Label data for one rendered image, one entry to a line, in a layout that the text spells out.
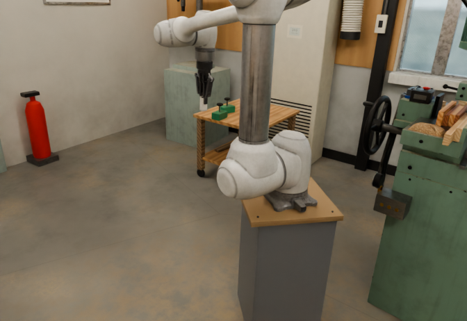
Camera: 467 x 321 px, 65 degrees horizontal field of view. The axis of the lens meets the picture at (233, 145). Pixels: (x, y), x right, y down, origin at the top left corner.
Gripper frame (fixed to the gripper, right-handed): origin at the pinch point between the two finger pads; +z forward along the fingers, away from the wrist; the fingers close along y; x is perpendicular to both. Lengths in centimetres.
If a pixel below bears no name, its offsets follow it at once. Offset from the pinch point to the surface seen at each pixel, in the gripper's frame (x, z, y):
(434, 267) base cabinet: -50, 51, -100
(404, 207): -39, 25, -86
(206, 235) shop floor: -12, 88, 11
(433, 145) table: -43, -1, -88
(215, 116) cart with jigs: -53, 34, 63
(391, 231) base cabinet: -46, 43, -81
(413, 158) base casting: -46, 8, -82
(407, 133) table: -41, -3, -79
